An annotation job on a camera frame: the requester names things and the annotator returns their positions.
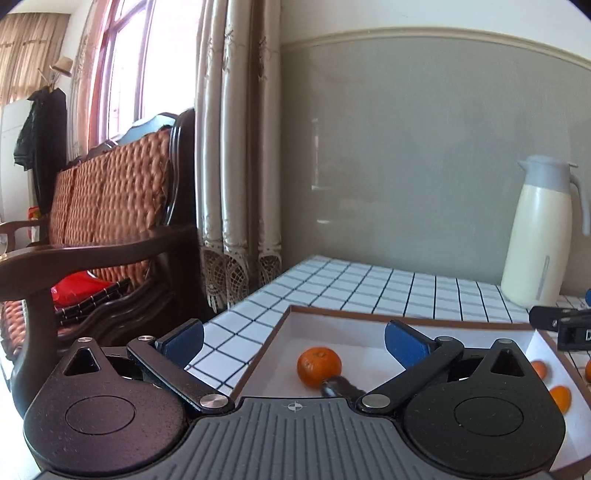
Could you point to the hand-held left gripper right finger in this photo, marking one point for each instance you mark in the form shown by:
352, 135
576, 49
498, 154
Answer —
406, 344

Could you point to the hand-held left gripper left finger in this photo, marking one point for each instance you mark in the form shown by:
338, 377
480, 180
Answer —
182, 341

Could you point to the brown cardboard box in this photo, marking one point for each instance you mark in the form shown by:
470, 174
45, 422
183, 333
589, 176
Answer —
360, 337

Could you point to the reddish mandarin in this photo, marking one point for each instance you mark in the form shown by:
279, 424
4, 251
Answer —
538, 369

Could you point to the large dark purple fruit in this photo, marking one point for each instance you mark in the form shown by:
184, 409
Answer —
339, 386

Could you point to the large mandarin orange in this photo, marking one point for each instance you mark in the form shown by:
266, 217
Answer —
319, 367

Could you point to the cream thermos jug grey lid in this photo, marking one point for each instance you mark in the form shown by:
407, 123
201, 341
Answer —
535, 240

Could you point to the black checked cloth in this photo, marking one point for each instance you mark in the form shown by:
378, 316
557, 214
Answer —
92, 304

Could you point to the red plastic bag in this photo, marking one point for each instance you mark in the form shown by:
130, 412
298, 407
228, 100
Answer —
78, 286

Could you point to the wooden sofa with woven cushion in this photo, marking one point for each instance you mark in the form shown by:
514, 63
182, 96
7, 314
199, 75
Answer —
106, 184

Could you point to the beige lace-trimmed curtain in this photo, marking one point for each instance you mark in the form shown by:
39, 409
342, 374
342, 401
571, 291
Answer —
240, 138

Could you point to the white cabinet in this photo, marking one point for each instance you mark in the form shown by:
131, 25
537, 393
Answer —
9, 161

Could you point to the black coat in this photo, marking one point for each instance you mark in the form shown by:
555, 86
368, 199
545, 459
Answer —
41, 134

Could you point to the red-framed window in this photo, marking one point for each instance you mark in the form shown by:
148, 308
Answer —
129, 69

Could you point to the straw hat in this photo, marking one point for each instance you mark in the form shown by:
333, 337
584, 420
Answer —
62, 67

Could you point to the brown pleated curtain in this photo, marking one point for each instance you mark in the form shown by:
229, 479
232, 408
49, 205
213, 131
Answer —
27, 50

